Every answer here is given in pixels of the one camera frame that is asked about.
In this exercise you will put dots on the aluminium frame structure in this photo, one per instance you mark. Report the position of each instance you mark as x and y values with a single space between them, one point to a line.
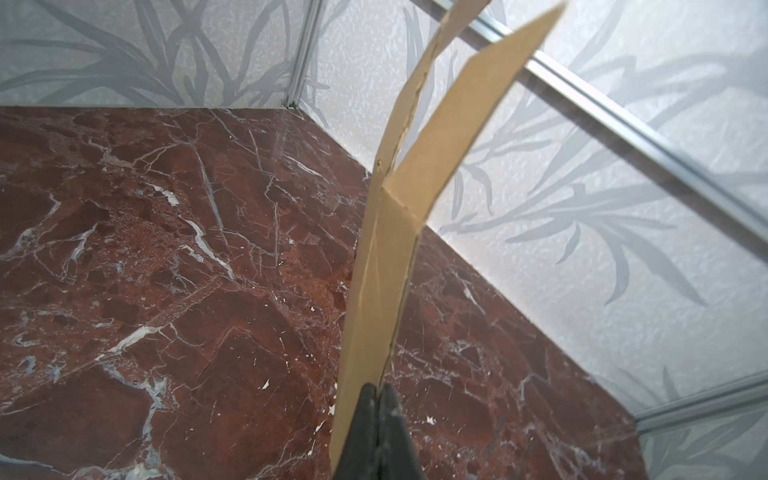
726 209

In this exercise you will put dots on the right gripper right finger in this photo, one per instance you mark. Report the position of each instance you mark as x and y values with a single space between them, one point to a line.
396 457

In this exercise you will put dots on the brown cardboard box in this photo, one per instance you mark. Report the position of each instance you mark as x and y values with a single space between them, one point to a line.
405 185

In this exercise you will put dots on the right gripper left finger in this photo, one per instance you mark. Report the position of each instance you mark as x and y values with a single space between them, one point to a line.
358 459

